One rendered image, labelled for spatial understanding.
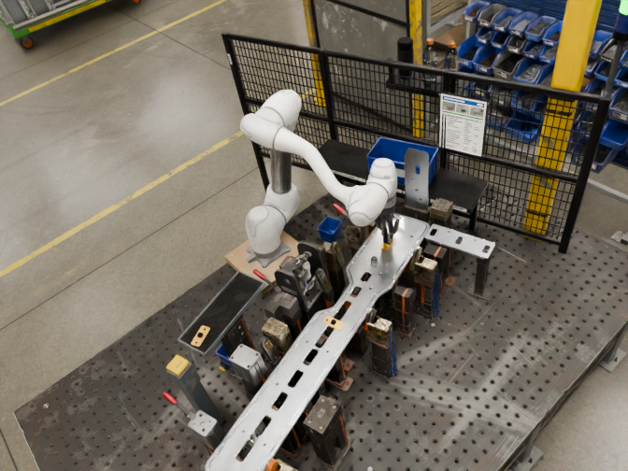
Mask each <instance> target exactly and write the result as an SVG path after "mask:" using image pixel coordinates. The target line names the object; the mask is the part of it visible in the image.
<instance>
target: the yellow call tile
mask: <svg viewBox="0 0 628 471"><path fill-rule="evenodd" d="M188 364H189V361H187V360H185V359H184V358H182V357H180V356H178V355H176V356H175V358H174V359H173V360H172V361H171V362H170V363H169V364H168V366H167V367H166V369H168V370H169V371H171V372H173V373H174V374H176V375H178V376H179V374H180V373H181V372H182V371H183V370H184V368H185V367H186V366H187V365H188Z"/></svg>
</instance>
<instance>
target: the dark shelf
mask: <svg viewBox="0 0 628 471"><path fill-rule="evenodd" d="M369 151H370V150H369V149H365V148H361V147H357V146H353V145H350V144H347V143H343V142H339V141H335V140H332V139H329V138H328V139H327V140H326V141H325V142H324V144H323V145H322V146H321V147H320V148H319V149H318V152H319V153H320V154H321V156H322V158H323V159H324V161H325V162H326V163H327V165H328V166H329V168H330V170H331V171H332V173H334V174H338V175H340V176H343V177H347V178H352V179H356V180H359V181H361V182H365V183H366V182H367V180H368V176H369V170H368V160H367V154H368V153H369ZM488 183H489V181H488V180H485V179H482V178H475V177H471V176H467V175H465V174H461V173H457V172H453V171H449V170H446V169H443V168H439V167H438V168H437V171H436V173H435V175H434V177H433V179H432V181H431V183H430V185H429V202H432V203H433V202H434V201H435V200H436V198H441V199H445V200H448V201H451V202H452V206H453V209H457V210H460V211H462V212H466V213H469V214H471V213H472V211H473V209H474V208H475V206H476V204H477V203H478V200H479V199H480V197H481V196H482V195H483V193H484V191H485V190H486V188H487V186H488ZM396 191H397V192H398V193H402V194H405V185H403V184H398V183H397V188H396Z"/></svg>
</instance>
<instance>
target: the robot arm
mask: <svg viewBox="0 0 628 471"><path fill-rule="evenodd" d="M300 110H301V99H300V97H299V95H298V94H297V93H296V92H295V91H293V90H281V91H279V92H276V93H274V94H273V95H272V96H271V97H270V98H269V99H267V101H266V102H265V103H264V104H263V106H262V107H261V108H260V109H259V110H258V111H257V112H256V113H255V114H251V113H250V114H248V115H246V116H245V117H243V118H242V120H241V123H240V130H241V131H242V133H243V134H244V135H245V136H246V137H247V138H249V139H250V140H252V141H253V142H255V143H257V144H259V145H262V146H264V147H267V148H269V149H270V157H271V183H270V184H269V185H268V187H267V191H266V196H265V199H264V204H263V205H262V206H257V207H254V208H253V209H251V210H250V212H249V213H248V215H247V218H246V231H247V235H248V238H249V241H250V244H251V246H249V247H247V248H246V252H247V253H249V254H250V256H249V257H248V258H247V259H246V261H247V262H248V263H252V262H254V261H256V260H257V261H258V262H259V263H260V264H261V266H262V268H267V267H268V266H269V265H270V264H271V263H273V262H274V261H276V259H278V258H279V257H281V256H282V255H284V254H285V253H288V252H290V251H291V247H289V246H287V245H286V244H284V243H283V242H282V241H281V240H280V236H281V233H282V231H283V228H284V226H285V224H286V223H287V222H288V221H289V220H290V218H291V217H292V216H293V214H294V213H295V211H296V210H297V209H298V207H299V205H300V202H301V193H300V190H299V189H298V187H297V186H296V185H294V184H293V183H292V153H293V154H297V155H299V156H301V157H303V158H304V159H305V160H306V161H307V162H308V163H309V165H310V166H311V168H312V169H313V170H314V172H315V173H316V175H317V176H318V178H319V179H320V181H321V183H322V184H323V186H324V187H325V188H326V190H327V191H328V192H329V193H330V194H331V195H332V196H333V197H335V198H336V199H338V200H339V201H341V202H342V203H343V204H344V205H345V206H346V209H347V210H348V211H349V217H350V221H351V222H352V223H354V224H355V225H357V226H367V225H369V224H370V223H372V222H373V221H375V223H376V226H377V229H379V230H380V231H381V235H382V236H383V243H384V244H385V243H386V240H387V239H388V245H391V244H392V242H393V235H395V234H396V232H397V231H398V226H399V221H400V220H401V219H402V218H401V217H397V216H396V214H395V212H394V210H395V205H394V204H395V203H396V188H397V173H396V169H395V166H394V163H393V161H392V160H390V159H387V158H379V159H376V160H375V161H374V162H373V163H372V166H371V169H370V174H369V176H368V180H367V182H366V184H365V185H364V186H358V185H356V186H354V187H351V188H350V187H346V186H344V185H342V184H340V183H339V182H338V181H337V180H336V178H335V176H334V174H333V173H332V171H331V170H330V168H329V166H328V165H327V163H326V162H325V161H324V159H323V158H322V156H321V154H320V153H319V152H318V151H317V149H316V148H315V147H313V146H312V145H311V144H310V143H308V142H307V141H305V140H304V139H303V138H301V137H300V136H297V135H296V134H294V133H293V131H294V129H295V125H296V123H297V119H298V116H299V112H300ZM393 218H394V221H395V223H394V226H393ZM386 222H387V223H388V228H386ZM388 229H389V233H388Z"/></svg>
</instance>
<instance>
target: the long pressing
mask: <svg viewBox="0 0 628 471"><path fill-rule="evenodd" d="M395 214H396V216H397V217H401V218H402V219H401V220H400V221H399V226H398V231H397V232H396V234H395V235H393V236H394V237H396V239H395V240H394V242H393V243H392V245H391V246H390V248H389V249H388V250H384V249H381V248H380V246H381V245H382V244H383V236H382V235H381V231H380V230H379V229H377V226H376V227H375V228H374V230H373V231H372V232H371V234H370V235H369V237H368V238H367V239H366V241H365V242H364V243H363V245H362V246H361V247H360V248H359V250H358V251H357V252H356V254H355V255H354V256H353V258H352V259H351V260H350V262H349V263H348V265H347V266H346V269H345V272H346V276H347V279H348V281H349V286H348V287H347V289H346V290H345V291H344V292H343V293H342V295H341V296H340V298H339V299H338V300H337V302H336V303H335V305H334V306H333V307H330V308H327V309H324V310H320V311H318V312H316V313H315V314H314V315H313V317H312V318H311V319H310V321H309V322H308V323H307V325H306V327H305V328H304V329H303V331H302V332H301V333H300V335H299V336H298V337H297V338H296V339H295V341H294V342H293V344H292V345H291V346H290V348H289V349H288V351H287V352H286V353H285V355H284V356H283V357H282V359H281V360H280V362H279V363H278V365H277V366H276V367H275V369H274V370H273V371H272V373H271V374H270V376H269V377H268V378H267V380H266V381H265V382H264V384H263V386H262V387H261V388H260V390H259V391H258V392H257V393H256V394H255V395H254V397H253V398H252V400H251V401H250V403H249V404H248V405H247V407H246V408H245V410H244V411H243V412H242V414H241V415H240V416H239V418H238V419H237V421H236V422H235V424H234V425H233V426H232V428H231V429H230V430H229V432H228V433H227V435H226V436H225V437H224V439H223V440H222V441H221V443H220V445H219V446H218V447H217V448H216V449H215V450H214V452H213V453H212V454H211V456H210V457H209V459H208V460H207V462H206V465H205V471H265V466H266V464H267V463H268V461H269V460H271V459H272V458H274V456H275V455H276V453H277V452H278V450H279V448H280V447H281V445H282V444H283V442H284V440H285V439H286V437H287V436H288V434H289V433H290V431H291V430H292V428H293V427H294V426H295V424H296V423H297V421H298V420H299V418H300V417H301V415H302V414H303V412H304V411H305V409H306V408H307V405H308V404H309V402H310V401H311V399H312V398H313V396H314V395H315V393H316V392H317V390H318V389H319V388H320V386H321V385H322V383H323V382H324V380H325V379H326V377H327V376H328V374H329V373H330V371H331V369H332V368H333V366H334V365H335V363H336V361H337V360H338V358H339V357H340V355H341V354H342V352H343V351H344V349H345V348H346V347H347V345H348V344H349V342H350V341H351V339H352V338H353V336H354V334H355V333H356V331H357V330H358V328H359V327H360V325H361V324H362V322H363V321H364V319H365V316H366V313H367V312H368V310H369V309H370V308H371V307H373V305H374V304H375V303H376V302H377V300H378V298H379V297H381V296H382V295H383V294H384V293H386V292H388V291H389V290H390V289H391V288H392V287H393V285H394V284H395V282H396V281H397V280H398V278H399V277H400V275H401V274H402V272H403V271H404V269H405V268H406V266H407V264H408V262H409V261H410V259H411V258H412V256H413V251H414V250H415V249H416V248H417V247H418V246H419V245H420V244H421V242H422V241H423V239H424V236H425V235H426V233H427V232H428V230H429V229H430V225H429V224H428V223H427V222H425V221H420V220H417V219H414V218H411V217H409V216H405V215H402V214H399V213H396V212H395ZM411 236H412V237H411ZM372 256H376V257H377V258H378V266H377V267H372V266H371V257H372ZM365 273H369V274H371V277H370V278H369V280H368V281H367V282H364V281H361V278H362V277H363V275H364V274H365ZM380 274H381V275H380ZM355 287H359V288H361V291H360V292H359V294H358V295H357V296H356V297H352V296H350V294H351V293H352V291H353V290H354V288H355ZM369 288H372V289H371V290H370V289H369ZM345 302H350V303H351V305H350V307H349V309H348V310H347V311H346V313H345V314H344V316H343V317H342V319H341V320H340V321H342V322H344V323H345V325H344V326H343V328H342V329H341V330H340V331H339V330H337V329H335V328H334V331H333V332H332V333H331V334H330V336H329V337H328V339H327V340H326V341H325V343H324V344H323V346H322V347H321V348H318V347H316V346H315V344H316V343H317V341H318V340H319V339H320V337H321V335H322V334H323V332H324V331H325V330H326V328H327V327H328V326H329V325H326V324H324V323H323V320H324V319H325V318H326V316H329V317H332V318H334V317H335V315H336V313H337V312H338V311H339V309H340V308H341V307H342V306H343V304H344V303H345ZM307 341H308V342H307ZM311 350H316V351H317V352H318V353H317V355H316V356H315V358H314V359H313V361H312V362H311V364H310V365H305V364H303V361H304V360H305V359H306V357H307V356H308V354H309V353H310V351H311ZM327 351H329V352H327ZM297 370H300V371H302V372H303V373H304V374H303V376H302V377H301V378H300V379H299V380H298V382H297V383H296V385H295V386H294V387H293V388H292V387H290V386H288V383H289V381H290V380H291V378H292V377H293V375H294V374H295V372H296V371H297ZM277 383H278V385H276V384H277ZM281 393H286V394H288V397H287V398H286V400H285V401H284V403H283V404H282V406H281V407H280V408H279V410H277V411H276V410H274V409H272V406H273V405H274V403H275V402H276V400H277V399H278V397H279V396H280V394H281ZM265 416H268V417H269V418H271V422H269V424H268V425H267V427H266V428H265V430H264V432H263V433H262V434H261V435H257V436H258V437H257V439H256V440H255V442H253V441H251V440H250V435H251V434H255V430H256V428H257V427H258V425H259V424H260V423H261V421H262V420H263V418H264V417H265ZM243 431H245V432H244V433H243ZM248 441H251V443H253V444H254V446H253V448H252V449H251V450H250V452H249V454H248V455H247V457H246V458H245V460H244V461H243V462H240V461H238V459H237V458H236V456H237V455H238V453H239V452H240V451H241V450H242V449H243V447H244V446H245V444H246V443H247V442H248ZM264 444H265V446H264Z"/></svg>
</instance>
